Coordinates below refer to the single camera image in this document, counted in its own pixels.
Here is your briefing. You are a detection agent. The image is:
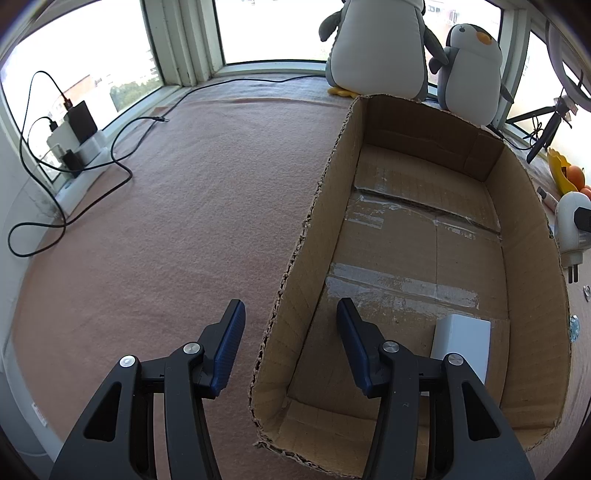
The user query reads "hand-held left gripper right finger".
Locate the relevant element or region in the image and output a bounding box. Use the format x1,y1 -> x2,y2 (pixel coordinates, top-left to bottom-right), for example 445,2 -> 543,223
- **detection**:
336,298 -> 536,480

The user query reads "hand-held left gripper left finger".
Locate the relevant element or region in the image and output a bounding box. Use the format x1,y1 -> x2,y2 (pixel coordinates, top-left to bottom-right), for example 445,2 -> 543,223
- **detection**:
48,299 -> 246,480

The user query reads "cardboard box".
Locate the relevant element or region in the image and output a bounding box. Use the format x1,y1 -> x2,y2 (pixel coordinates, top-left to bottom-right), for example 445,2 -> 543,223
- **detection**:
249,93 -> 572,478

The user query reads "white cream tube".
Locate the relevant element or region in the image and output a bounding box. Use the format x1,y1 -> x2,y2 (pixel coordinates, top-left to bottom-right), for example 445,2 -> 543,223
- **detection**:
536,186 -> 559,214

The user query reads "white plug-in repeller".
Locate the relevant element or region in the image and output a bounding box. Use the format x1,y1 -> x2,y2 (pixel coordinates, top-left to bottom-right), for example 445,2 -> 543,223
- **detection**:
554,191 -> 591,283

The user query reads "white rectangular charger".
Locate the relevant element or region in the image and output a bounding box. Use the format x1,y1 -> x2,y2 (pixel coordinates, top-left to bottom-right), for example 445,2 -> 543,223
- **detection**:
430,314 -> 491,386

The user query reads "white power strip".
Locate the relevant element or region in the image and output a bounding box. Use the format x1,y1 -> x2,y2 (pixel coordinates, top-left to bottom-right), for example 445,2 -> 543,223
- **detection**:
46,131 -> 110,217

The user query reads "yellow bowl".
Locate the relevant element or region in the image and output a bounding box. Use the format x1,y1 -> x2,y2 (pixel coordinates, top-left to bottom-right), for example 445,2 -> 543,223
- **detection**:
547,148 -> 591,195

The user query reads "white plug adapter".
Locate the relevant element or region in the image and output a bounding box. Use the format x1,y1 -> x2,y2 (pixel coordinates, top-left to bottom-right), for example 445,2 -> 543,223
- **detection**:
46,127 -> 77,160

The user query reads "black power brick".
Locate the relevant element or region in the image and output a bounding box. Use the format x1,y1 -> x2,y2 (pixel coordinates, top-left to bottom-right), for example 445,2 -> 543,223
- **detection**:
62,100 -> 99,144

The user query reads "small penguin plush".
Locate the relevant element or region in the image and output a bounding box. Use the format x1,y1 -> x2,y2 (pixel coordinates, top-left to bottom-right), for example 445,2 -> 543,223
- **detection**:
429,24 -> 514,127

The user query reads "large penguin plush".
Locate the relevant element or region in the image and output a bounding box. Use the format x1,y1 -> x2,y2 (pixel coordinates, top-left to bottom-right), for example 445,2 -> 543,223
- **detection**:
318,0 -> 451,101

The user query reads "long black cable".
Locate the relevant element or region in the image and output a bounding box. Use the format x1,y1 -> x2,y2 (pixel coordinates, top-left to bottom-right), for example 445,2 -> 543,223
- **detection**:
8,115 -> 171,257

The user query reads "black cable along window sill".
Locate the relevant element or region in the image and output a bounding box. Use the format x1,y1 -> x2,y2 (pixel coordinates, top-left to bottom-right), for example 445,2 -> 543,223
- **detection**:
152,74 -> 326,121

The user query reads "black cable on power brick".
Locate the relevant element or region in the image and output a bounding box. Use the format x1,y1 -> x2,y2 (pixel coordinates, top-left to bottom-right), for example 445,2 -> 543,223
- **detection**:
18,71 -> 72,185

